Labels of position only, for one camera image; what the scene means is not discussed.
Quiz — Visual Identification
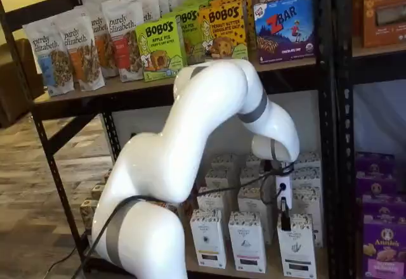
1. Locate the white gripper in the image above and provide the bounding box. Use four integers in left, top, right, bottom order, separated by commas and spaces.
274, 164, 293, 232

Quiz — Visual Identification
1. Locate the white floral tea box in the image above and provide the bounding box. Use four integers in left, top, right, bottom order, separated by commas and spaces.
196, 192, 230, 217
239, 166, 266, 191
291, 186, 324, 249
294, 151, 322, 170
237, 187, 276, 245
291, 167, 322, 190
204, 167, 239, 195
245, 152, 265, 169
210, 153, 242, 171

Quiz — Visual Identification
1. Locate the white tea box green strip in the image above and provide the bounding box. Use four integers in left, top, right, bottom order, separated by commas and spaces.
277, 212, 317, 277

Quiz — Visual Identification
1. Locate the white tea box pink strip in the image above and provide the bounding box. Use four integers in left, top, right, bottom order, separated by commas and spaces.
228, 211, 268, 273

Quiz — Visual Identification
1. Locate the white tea box yellow strip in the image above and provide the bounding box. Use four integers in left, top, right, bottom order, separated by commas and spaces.
189, 208, 228, 269

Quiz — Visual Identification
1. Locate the purple Annie's box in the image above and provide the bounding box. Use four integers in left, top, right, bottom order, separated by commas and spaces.
354, 151, 396, 181
362, 223, 406, 279
360, 195, 406, 226
355, 177, 399, 198

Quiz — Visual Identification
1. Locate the black metal shelf rack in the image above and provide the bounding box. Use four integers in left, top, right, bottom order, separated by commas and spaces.
0, 0, 355, 279
335, 0, 406, 279

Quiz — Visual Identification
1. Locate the patterned snack box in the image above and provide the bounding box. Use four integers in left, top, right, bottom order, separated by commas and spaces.
89, 181, 108, 201
79, 198, 100, 230

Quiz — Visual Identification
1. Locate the green Bobo's apple pie box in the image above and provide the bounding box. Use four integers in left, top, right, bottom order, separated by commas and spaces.
135, 13, 188, 82
181, 0, 220, 11
172, 5, 207, 67

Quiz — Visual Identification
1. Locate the wooden middle shelf board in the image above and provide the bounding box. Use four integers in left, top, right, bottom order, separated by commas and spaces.
31, 56, 318, 105

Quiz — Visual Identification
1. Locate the orange snack box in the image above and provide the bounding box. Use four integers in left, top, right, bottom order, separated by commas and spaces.
362, 0, 406, 49

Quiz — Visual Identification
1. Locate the granola bag red label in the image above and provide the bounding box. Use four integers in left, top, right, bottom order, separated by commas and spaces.
101, 0, 146, 82

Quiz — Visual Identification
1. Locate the granola bag orange label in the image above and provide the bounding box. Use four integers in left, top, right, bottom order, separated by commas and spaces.
82, 3, 121, 79
55, 13, 106, 92

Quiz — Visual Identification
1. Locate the granola bag blue label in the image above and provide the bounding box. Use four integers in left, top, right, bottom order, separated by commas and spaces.
22, 18, 76, 98

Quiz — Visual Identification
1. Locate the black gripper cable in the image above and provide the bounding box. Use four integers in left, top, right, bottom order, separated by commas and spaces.
189, 162, 296, 204

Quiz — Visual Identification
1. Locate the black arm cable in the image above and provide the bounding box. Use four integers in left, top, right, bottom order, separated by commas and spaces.
72, 195, 159, 279

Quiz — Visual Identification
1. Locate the black floor cable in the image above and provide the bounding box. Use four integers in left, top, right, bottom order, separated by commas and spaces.
39, 249, 84, 272

